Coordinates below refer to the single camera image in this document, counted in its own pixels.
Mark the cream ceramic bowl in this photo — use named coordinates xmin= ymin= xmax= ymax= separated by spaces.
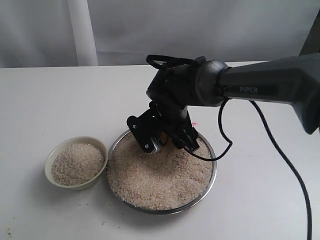
xmin=44 ymin=136 xmax=108 ymax=191

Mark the white backdrop curtain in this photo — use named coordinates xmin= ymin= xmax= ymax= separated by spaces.
xmin=0 ymin=0 xmax=320 ymax=68

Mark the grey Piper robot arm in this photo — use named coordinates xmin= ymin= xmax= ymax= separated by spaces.
xmin=136 ymin=53 xmax=320 ymax=153

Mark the rice in cream bowl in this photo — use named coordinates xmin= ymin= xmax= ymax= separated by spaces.
xmin=51 ymin=143 xmax=105 ymax=187

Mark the steel rice pan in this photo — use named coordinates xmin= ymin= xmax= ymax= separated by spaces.
xmin=106 ymin=127 xmax=218 ymax=215

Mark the dark post at right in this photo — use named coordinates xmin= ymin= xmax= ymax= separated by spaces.
xmin=298 ymin=0 xmax=320 ymax=56

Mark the black camera cable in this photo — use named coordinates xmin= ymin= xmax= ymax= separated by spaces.
xmin=145 ymin=54 xmax=313 ymax=240

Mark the rice in steel pan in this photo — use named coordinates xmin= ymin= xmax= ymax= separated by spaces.
xmin=106 ymin=132 xmax=214 ymax=211

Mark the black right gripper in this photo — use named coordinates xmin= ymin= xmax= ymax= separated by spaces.
xmin=146 ymin=62 xmax=200 ymax=152

